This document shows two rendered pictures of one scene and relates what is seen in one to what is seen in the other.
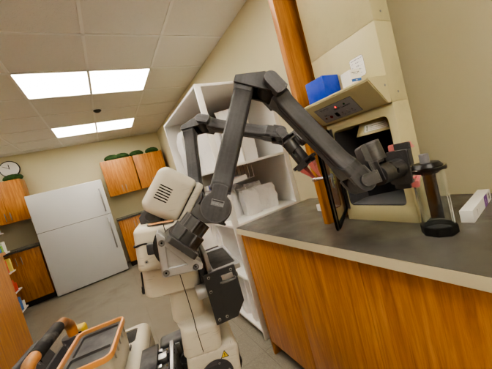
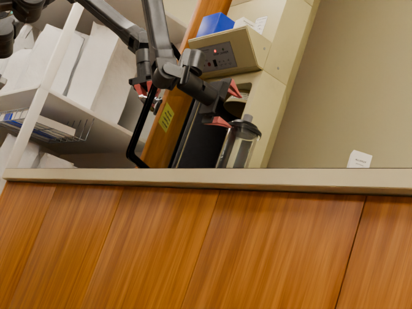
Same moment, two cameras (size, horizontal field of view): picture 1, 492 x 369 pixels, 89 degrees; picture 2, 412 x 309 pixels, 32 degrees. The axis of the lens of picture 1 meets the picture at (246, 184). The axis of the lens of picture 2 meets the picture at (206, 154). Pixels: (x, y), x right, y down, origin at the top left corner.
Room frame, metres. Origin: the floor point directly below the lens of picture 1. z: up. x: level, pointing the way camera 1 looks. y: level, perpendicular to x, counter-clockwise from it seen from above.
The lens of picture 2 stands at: (-1.17, -0.32, 0.52)
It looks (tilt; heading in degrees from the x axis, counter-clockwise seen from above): 15 degrees up; 355
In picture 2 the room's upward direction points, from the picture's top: 19 degrees clockwise
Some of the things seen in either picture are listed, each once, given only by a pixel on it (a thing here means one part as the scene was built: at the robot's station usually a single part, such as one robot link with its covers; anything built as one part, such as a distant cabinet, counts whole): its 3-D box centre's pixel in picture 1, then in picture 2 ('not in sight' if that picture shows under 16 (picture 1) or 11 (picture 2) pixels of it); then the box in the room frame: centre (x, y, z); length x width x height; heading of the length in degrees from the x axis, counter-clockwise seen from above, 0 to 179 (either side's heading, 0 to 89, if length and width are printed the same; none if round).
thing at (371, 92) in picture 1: (343, 105); (224, 53); (1.05, -0.47, 1.46); 0.32 x 0.11 x 0.10; 29
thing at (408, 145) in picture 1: (405, 153); (227, 94); (0.78, -0.50, 1.23); 0.09 x 0.07 x 0.07; 118
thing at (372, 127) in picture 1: (376, 125); (250, 105); (1.11, -0.62, 1.34); 0.18 x 0.18 x 0.05
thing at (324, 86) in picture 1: (323, 89); (218, 32); (1.12, -0.43, 1.56); 0.10 x 0.10 x 0.09; 29
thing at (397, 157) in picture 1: (394, 169); (205, 94); (0.75, -0.44, 1.20); 0.07 x 0.07 x 0.10; 28
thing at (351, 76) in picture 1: (351, 79); (243, 30); (1.00, -0.50, 1.54); 0.05 x 0.05 x 0.06; 19
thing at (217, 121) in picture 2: (409, 174); (220, 116); (0.78, -0.50, 1.16); 0.09 x 0.07 x 0.07; 118
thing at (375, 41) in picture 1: (376, 129); (250, 114); (1.14, -0.63, 1.33); 0.32 x 0.25 x 0.77; 29
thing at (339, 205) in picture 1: (332, 175); (165, 116); (1.07, -0.36, 1.19); 0.30 x 0.01 x 0.40; 150
